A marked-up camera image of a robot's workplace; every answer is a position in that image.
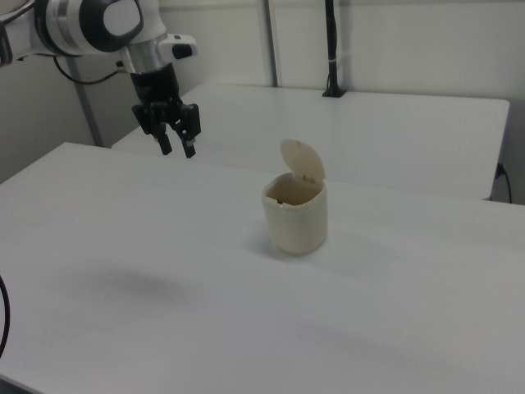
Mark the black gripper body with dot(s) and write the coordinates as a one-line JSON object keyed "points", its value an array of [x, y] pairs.
{"points": [[158, 84]]}

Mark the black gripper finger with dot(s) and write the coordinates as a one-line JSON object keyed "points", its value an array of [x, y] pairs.
{"points": [[190, 123], [153, 123]]}

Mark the cream plastic trash bin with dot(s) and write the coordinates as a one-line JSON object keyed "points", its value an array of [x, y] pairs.
{"points": [[295, 230]]}

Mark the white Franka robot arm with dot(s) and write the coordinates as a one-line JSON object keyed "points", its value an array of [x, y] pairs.
{"points": [[74, 24]]}

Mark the black clamped stand pole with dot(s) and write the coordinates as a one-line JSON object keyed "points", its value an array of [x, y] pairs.
{"points": [[330, 41]]}

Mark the white side table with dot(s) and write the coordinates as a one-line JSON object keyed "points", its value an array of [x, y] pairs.
{"points": [[369, 135]]}

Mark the grey partition post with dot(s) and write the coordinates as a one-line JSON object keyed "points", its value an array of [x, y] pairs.
{"points": [[88, 115], [270, 41]]}

